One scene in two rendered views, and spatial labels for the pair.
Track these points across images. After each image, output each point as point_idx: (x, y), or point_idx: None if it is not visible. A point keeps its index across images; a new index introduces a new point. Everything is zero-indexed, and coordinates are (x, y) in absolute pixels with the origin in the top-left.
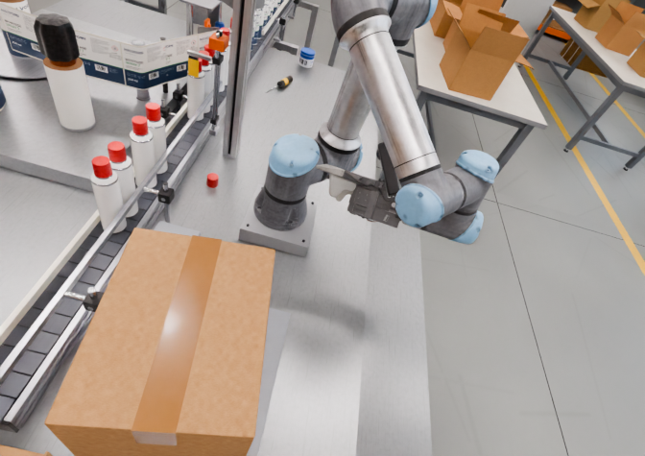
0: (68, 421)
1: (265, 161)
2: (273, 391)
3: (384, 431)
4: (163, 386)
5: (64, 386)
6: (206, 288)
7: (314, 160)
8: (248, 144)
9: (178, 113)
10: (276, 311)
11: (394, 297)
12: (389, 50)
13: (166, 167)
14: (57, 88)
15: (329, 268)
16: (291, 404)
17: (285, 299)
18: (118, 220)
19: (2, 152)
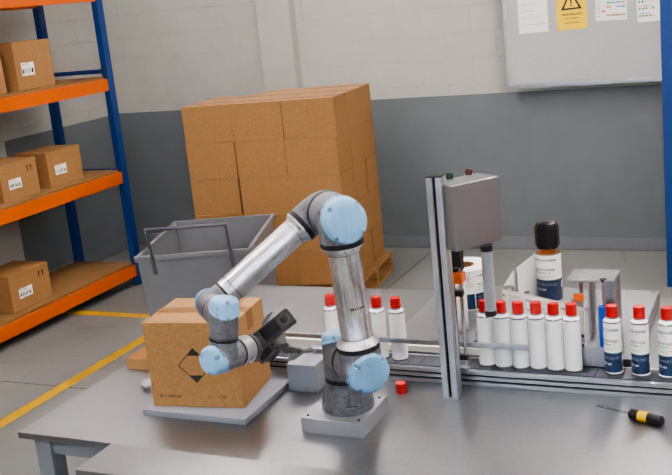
0: (173, 300)
1: (443, 413)
2: (194, 420)
3: (139, 457)
4: (174, 309)
5: (186, 298)
6: None
7: (325, 338)
8: (473, 403)
9: (473, 348)
10: (248, 414)
11: (241, 473)
12: (275, 230)
13: (397, 356)
14: None
15: (286, 443)
16: (181, 426)
17: (262, 424)
18: (316, 334)
19: (411, 319)
